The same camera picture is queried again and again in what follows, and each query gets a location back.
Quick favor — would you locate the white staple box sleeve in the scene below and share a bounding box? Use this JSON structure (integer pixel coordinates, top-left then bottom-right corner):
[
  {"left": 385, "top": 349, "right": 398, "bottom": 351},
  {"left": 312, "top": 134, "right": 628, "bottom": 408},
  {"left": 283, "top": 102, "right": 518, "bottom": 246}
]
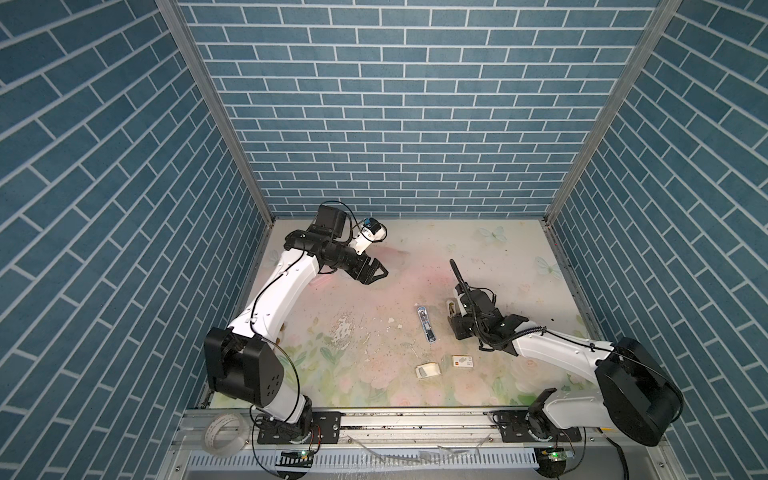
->
[{"left": 452, "top": 355, "right": 474, "bottom": 368}]

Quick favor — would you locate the blue staple remover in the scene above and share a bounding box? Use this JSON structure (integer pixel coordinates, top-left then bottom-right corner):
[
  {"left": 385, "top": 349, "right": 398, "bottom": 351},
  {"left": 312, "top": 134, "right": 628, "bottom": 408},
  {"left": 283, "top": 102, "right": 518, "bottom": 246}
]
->
[{"left": 416, "top": 306, "right": 436, "bottom": 343}]

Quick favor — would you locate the staple box tray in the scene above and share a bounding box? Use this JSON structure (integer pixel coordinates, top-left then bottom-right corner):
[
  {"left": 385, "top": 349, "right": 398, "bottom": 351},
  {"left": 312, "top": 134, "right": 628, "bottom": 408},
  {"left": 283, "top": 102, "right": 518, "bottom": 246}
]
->
[{"left": 415, "top": 362, "right": 442, "bottom": 379}]

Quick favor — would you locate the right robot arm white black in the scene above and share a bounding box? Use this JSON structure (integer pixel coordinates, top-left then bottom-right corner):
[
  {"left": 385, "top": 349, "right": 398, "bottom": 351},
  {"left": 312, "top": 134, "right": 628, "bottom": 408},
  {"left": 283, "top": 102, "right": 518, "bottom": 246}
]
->
[{"left": 448, "top": 283, "right": 684, "bottom": 447}]

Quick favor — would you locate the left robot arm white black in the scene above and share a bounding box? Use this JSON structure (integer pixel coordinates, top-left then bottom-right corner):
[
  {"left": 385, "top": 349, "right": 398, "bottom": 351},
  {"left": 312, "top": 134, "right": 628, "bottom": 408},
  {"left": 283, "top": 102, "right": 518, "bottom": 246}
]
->
[{"left": 203, "top": 201, "right": 388, "bottom": 436}]

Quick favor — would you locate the floral table mat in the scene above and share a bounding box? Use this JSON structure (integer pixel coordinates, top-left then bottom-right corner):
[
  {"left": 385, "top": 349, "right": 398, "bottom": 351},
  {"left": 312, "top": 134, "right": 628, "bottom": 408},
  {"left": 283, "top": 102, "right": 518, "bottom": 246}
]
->
[{"left": 277, "top": 219, "right": 592, "bottom": 409}]

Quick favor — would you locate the clear tape roll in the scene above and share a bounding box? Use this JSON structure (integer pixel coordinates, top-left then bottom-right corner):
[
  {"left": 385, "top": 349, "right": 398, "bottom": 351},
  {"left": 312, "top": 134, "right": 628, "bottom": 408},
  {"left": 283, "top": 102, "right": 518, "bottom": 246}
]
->
[{"left": 203, "top": 413, "right": 248, "bottom": 458}]

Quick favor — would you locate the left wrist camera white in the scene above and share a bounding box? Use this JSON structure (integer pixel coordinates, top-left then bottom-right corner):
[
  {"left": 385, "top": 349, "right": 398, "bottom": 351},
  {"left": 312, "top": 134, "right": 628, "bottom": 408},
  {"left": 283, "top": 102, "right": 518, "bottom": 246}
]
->
[{"left": 349, "top": 218, "right": 388, "bottom": 255}]

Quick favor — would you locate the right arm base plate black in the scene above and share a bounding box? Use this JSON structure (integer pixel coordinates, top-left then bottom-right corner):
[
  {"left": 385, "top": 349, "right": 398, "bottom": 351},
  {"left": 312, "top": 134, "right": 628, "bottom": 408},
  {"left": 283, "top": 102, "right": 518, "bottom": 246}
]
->
[{"left": 488, "top": 409, "right": 583, "bottom": 444}]

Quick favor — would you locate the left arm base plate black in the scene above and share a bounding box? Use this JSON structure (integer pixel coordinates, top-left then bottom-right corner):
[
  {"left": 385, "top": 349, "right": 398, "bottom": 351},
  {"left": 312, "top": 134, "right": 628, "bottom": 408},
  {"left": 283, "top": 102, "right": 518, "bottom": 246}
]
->
[{"left": 256, "top": 411, "right": 342, "bottom": 445}]

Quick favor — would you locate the aluminium rail frame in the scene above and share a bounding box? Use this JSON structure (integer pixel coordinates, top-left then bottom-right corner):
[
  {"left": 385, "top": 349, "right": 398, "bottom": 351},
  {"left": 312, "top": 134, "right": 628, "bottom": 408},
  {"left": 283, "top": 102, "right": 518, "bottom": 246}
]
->
[{"left": 157, "top": 407, "right": 684, "bottom": 479}]

